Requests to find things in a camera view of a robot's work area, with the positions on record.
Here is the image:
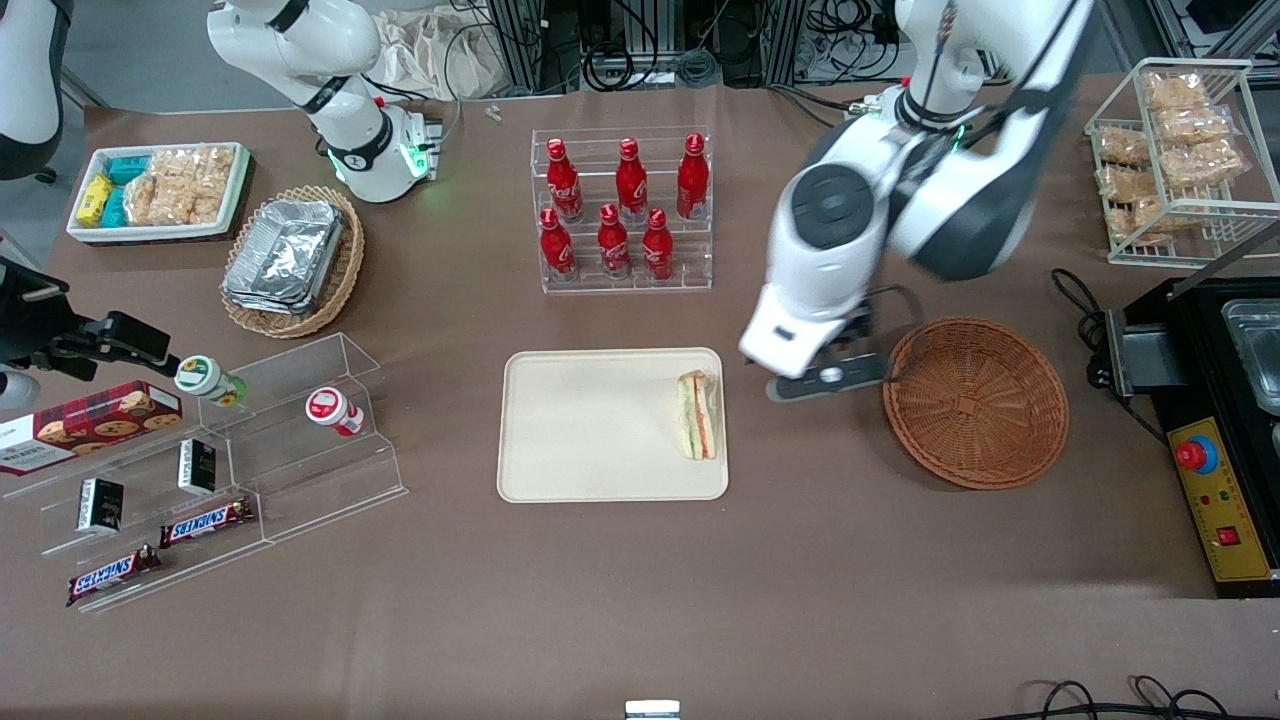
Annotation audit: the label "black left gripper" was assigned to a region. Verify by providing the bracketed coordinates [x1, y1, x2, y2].
[812, 296, 883, 377]

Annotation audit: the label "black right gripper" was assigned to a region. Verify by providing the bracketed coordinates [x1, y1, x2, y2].
[0, 257, 184, 382]

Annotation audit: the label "triangle sandwich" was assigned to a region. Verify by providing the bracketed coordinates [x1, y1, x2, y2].
[677, 369, 722, 462]

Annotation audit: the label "round brown wicker basket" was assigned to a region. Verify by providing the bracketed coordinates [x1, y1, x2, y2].
[882, 317, 1070, 491]

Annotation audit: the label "oval light wicker basket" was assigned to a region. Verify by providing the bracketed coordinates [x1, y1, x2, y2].
[219, 185, 366, 340]

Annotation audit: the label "beige plastic tray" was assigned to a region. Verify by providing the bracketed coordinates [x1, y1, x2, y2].
[497, 347, 730, 504]

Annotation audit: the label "green lid yogurt bottle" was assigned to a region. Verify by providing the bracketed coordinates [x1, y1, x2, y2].
[174, 355, 248, 409]

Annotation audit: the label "red tartan cookie box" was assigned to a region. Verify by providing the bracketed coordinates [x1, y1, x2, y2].
[0, 380, 185, 478]

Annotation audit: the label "small black box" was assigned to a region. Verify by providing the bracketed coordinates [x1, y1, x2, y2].
[77, 478, 126, 533]
[178, 439, 218, 497]

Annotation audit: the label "yellow snack box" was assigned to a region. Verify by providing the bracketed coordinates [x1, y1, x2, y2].
[77, 175, 116, 229]

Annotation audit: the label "clear bag of rice crackers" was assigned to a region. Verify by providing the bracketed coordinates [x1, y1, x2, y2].
[178, 146, 237, 225]
[124, 150, 193, 227]

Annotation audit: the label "stack of foil trays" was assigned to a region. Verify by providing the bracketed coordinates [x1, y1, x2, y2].
[222, 199, 347, 317]

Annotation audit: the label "white rectangular snack bin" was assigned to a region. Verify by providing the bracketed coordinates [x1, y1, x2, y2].
[66, 142, 253, 244]

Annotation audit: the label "clear acrylic bottle rack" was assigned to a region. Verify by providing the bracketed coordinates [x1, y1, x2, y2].
[530, 126, 715, 295]

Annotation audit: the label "Snickers chocolate bar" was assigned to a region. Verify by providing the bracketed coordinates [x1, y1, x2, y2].
[66, 544, 162, 608]
[159, 497, 257, 550]

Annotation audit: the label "red lid yogurt bottle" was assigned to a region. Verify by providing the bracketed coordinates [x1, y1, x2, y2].
[305, 387, 367, 438]

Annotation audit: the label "clear acrylic stepped shelf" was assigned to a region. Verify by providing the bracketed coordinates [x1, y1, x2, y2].
[0, 333, 410, 614]

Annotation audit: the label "red cola bottle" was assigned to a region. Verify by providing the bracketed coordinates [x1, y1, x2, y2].
[615, 138, 649, 223]
[546, 138, 585, 224]
[642, 208, 675, 282]
[676, 133, 710, 221]
[539, 207, 578, 282]
[597, 204, 633, 280]

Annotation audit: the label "bagged pastry snack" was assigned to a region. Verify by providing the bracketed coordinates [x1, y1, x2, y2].
[1160, 140, 1249, 193]
[1153, 105, 1235, 149]
[1143, 72, 1211, 113]
[1097, 165, 1153, 203]
[1094, 126, 1152, 169]
[1128, 194, 1199, 248]

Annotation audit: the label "black countertop appliance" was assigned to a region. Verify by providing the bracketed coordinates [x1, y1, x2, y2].
[1104, 275, 1280, 599]

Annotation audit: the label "steel appliance pan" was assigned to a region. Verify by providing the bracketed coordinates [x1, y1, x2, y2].
[1222, 298, 1280, 413]

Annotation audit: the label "yellow control panel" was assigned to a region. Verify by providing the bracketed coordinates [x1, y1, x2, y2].
[1166, 417, 1280, 585]

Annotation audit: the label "beige cloth bag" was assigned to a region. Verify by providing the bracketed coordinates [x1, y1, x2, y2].
[372, 8, 521, 102]

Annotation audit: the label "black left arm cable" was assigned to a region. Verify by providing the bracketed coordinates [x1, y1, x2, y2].
[862, 284, 926, 386]

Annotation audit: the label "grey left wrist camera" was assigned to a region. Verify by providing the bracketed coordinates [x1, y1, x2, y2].
[766, 352, 892, 405]

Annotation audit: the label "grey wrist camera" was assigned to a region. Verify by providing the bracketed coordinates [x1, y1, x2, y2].
[766, 352, 892, 405]
[0, 368, 42, 413]

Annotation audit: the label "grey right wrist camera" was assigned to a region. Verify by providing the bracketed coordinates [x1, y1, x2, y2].
[0, 368, 42, 413]

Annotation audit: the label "black appliance power cable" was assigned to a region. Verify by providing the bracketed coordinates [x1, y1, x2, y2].
[1050, 267, 1166, 441]

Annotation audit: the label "coiled black cable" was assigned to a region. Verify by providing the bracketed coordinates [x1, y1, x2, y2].
[583, 42, 723, 89]

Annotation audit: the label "white wire rack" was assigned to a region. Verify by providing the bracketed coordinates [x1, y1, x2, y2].
[1084, 57, 1280, 268]

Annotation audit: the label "aluminium frame rack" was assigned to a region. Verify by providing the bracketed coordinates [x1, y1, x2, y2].
[488, 0, 906, 93]

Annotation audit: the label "black cables at table edge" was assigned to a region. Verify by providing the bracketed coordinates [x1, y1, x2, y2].
[1000, 675, 1280, 720]

